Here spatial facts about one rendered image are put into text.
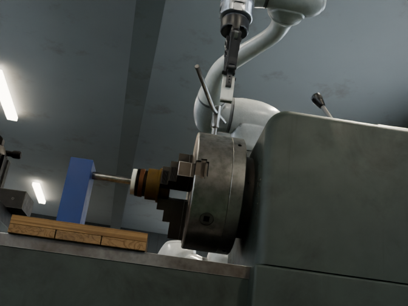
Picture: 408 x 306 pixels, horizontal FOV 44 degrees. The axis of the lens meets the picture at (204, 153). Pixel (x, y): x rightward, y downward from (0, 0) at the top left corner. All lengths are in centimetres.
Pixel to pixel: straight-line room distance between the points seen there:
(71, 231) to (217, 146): 41
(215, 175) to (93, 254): 34
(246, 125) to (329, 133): 57
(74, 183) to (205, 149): 35
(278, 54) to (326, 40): 47
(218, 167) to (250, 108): 60
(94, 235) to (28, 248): 14
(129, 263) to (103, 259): 6
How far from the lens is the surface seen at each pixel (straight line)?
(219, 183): 122
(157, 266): 114
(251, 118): 178
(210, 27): 453
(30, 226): 118
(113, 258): 115
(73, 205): 132
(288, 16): 145
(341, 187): 122
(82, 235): 115
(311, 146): 124
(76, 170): 135
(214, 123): 139
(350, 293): 117
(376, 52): 480
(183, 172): 124
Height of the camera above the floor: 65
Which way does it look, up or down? 23 degrees up
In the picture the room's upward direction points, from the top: 7 degrees clockwise
